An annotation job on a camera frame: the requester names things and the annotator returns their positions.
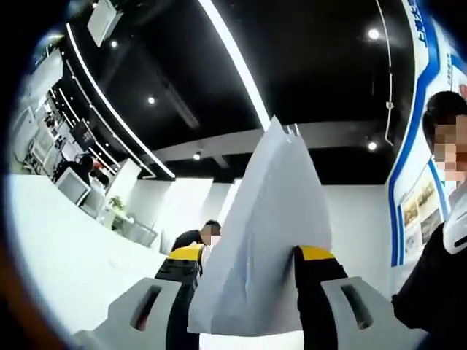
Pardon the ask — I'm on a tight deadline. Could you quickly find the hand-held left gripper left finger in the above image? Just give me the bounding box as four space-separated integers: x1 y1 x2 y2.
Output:
71 244 204 350

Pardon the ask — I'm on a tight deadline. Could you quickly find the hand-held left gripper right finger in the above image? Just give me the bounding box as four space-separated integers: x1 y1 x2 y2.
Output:
293 244 415 350

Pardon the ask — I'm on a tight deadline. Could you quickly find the white printing paper bundle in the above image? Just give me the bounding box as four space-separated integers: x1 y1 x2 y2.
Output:
187 115 333 336

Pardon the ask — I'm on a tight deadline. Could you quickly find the white worn device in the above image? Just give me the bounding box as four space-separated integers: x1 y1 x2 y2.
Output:
442 189 467 256

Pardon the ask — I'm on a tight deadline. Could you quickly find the small dark hanging screen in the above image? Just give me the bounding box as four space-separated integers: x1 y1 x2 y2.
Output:
70 119 93 147

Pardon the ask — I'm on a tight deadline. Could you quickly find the long curved ceiling light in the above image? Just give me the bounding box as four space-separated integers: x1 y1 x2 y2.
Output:
65 21 177 180

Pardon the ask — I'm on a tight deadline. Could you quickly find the long straight ceiling light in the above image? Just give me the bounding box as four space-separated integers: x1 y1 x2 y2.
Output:
198 0 271 131

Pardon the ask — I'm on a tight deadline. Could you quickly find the ceiling air conditioner unit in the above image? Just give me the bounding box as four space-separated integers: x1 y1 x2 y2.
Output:
86 0 124 47

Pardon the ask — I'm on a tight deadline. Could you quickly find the blue white wall poster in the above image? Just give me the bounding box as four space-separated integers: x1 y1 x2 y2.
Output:
387 0 467 269

